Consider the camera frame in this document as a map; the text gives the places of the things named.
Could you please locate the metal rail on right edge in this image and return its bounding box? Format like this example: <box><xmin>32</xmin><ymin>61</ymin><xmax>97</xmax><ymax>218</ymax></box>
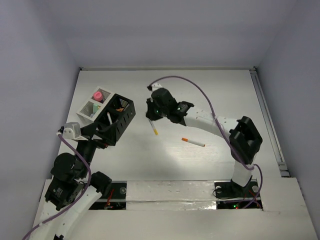
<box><xmin>249</xmin><ymin>68</ymin><xmax>291</xmax><ymax>178</ymax></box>

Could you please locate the white pen orange cap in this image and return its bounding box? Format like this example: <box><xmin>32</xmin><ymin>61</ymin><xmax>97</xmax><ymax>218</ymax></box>
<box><xmin>181</xmin><ymin>137</ymin><xmax>206</xmax><ymax>147</ymax></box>

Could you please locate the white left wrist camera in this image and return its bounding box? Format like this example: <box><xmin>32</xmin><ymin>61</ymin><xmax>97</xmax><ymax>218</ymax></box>
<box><xmin>56</xmin><ymin>122</ymin><xmax>87</xmax><ymax>141</ymax></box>

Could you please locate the white pen pink cap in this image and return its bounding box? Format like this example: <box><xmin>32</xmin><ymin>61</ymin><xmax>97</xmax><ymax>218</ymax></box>
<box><xmin>106</xmin><ymin>112</ymin><xmax>113</xmax><ymax>125</ymax></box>

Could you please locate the green highlighter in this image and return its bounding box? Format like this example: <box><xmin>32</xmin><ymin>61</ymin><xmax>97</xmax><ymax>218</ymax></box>
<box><xmin>92</xmin><ymin>103</ymin><xmax>101</xmax><ymax>116</ymax></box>

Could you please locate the black slotted pen holder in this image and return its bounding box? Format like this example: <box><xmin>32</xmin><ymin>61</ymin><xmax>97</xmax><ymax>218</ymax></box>
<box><xmin>94</xmin><ymin>93</ymin><xmax>136</xmax><ymax>142</ymax></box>

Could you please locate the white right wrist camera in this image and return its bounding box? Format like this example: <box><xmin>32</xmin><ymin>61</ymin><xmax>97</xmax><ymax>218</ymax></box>
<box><xmin>147</xmin><ymin>82</ymin><xmax>163</xmax><ymax>92</ymax></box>

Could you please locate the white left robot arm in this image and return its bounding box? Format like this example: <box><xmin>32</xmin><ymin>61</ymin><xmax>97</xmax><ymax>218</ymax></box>
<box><xmin>32</xmin><ymin>121</ymin><xmax>119</xmax><ymax>240</ymax></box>

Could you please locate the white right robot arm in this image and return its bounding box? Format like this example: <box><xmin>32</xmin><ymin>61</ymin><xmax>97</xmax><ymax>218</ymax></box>
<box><xmin>145</xmin><ymin>85</ymin><xmax>263</xmax><ymax>199</ymax></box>

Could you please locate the white slotted container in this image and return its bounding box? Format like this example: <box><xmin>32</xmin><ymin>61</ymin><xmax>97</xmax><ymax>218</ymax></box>
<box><xmin>76</xmin><ymin>86</ymin><xmax>115</xmax><ymax>125</ymax></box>

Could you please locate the white pen yellow cap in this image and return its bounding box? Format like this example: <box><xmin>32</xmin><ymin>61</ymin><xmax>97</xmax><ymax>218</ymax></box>
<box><xmin>148</xmin><ymin>119</ymin><xmax>159</xmax><ymax>136</ymax></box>

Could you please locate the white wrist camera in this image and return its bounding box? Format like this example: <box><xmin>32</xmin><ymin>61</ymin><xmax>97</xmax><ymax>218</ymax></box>
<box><xmin>147</xmin><ymin>82</ymin><xmax>163</xmax><ymax>92</ymax></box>
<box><xmin>56</xmin><ymin>122</ymin><xmax>87</xmax><ymax>141</ymax></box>

